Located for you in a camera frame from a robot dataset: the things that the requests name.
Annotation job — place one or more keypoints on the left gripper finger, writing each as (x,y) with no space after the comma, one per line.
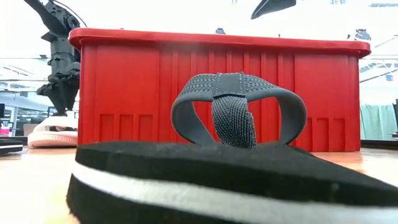
(59,102)
(70,99)

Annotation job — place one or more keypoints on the pale pink slide sandal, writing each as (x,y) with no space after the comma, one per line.
(49,137)

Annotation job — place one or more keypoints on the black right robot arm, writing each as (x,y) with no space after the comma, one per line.
(273,6)

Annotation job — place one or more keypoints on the red plastic bin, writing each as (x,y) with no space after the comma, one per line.
(130,87)

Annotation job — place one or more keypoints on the tan laptop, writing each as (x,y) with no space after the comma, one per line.
(29,129)

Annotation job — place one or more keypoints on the pink background object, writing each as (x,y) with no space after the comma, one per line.
(4,130)

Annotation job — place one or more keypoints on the black flip-flop sandal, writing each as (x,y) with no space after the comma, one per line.
(217,174)
(9,143)

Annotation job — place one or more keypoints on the small dark background object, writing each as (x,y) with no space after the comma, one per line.
(362,33)
(220,30)

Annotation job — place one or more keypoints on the green hanging cloth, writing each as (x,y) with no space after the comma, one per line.
(377,123)

